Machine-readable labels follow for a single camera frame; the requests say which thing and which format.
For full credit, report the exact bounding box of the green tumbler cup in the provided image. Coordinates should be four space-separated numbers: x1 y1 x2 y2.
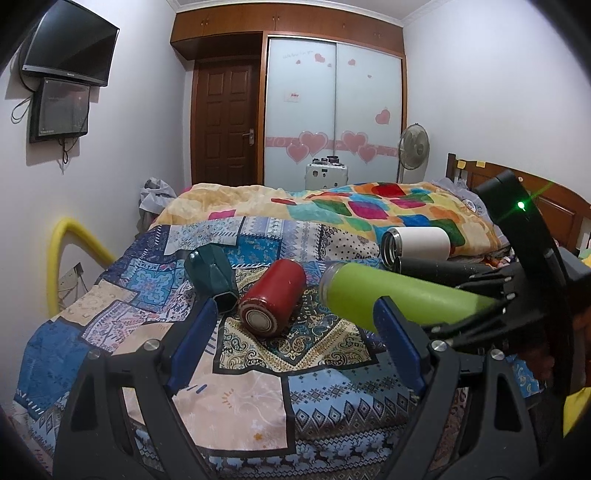
318 263 497 332

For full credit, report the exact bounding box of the black thermos cup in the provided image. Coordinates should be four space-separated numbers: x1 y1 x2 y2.
394 257 493 286

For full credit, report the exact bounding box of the white steel-rimmed cup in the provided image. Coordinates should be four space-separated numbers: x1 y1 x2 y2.
380 227 452 268

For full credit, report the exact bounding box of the dark green faceted cup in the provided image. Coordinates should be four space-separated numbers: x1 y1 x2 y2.
184 243 239 314

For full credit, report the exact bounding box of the red cylindrical cup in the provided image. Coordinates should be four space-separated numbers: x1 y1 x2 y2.
238 259 307 337

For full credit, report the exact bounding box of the wooden bed headboard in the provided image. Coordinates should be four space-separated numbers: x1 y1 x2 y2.
446 153 590 253

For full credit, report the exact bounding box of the grey pillow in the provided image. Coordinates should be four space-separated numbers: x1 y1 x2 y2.
433 178 488 217

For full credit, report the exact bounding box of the blue patchwork patterned cloth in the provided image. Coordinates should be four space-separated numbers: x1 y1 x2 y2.
8 217 425 479

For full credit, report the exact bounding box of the colourful patch fleece blanket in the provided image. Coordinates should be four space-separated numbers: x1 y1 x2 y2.
153 182 508 257

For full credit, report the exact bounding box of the standing electric fan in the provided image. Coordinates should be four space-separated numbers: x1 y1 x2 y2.
397 123 430 183

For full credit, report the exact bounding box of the yellow foam tube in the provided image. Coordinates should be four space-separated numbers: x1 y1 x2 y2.
45 217 116 317

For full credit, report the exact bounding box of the grey clothes pile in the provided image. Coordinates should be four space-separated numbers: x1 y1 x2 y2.
138 177 176 233

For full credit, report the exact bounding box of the white appliance box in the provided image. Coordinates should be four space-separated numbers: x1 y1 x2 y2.
304 156 349 190

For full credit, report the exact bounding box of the sliding wardrobe with hearts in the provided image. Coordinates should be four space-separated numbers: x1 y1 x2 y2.
263 36 403 191

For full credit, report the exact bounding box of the brown wooden door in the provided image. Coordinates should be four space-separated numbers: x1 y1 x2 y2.
190 58 259 187

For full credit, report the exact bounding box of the black wall panel box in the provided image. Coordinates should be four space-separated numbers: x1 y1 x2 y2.
29 78 90 143

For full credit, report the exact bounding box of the wall-mounted black television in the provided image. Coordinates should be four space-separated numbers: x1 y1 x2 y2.
20 1 119 87

